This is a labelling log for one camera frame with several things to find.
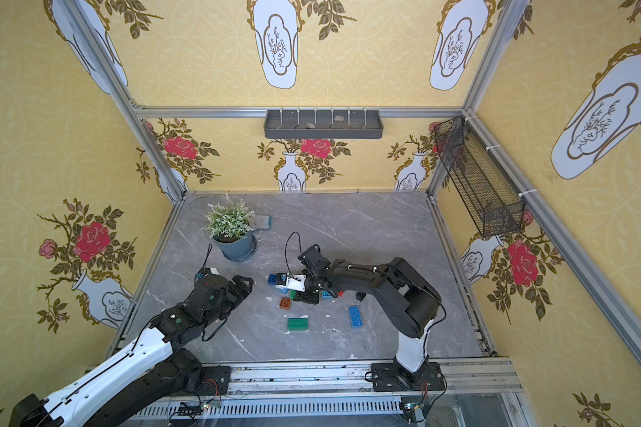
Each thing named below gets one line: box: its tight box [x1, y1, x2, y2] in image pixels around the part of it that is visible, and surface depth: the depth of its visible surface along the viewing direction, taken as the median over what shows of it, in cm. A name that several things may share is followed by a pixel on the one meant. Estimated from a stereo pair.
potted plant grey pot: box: [198, 193, 258, 262], surface depth 92 cm
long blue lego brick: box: [348, 305, 363, 328], surface depth 86 cm
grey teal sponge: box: [254, 215, 273, 230], surface depth 111 cm
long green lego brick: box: [286, 317, 309, 331], surface depth 85 cm
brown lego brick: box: [279, 297, 292, 310], surface depth 89 cm
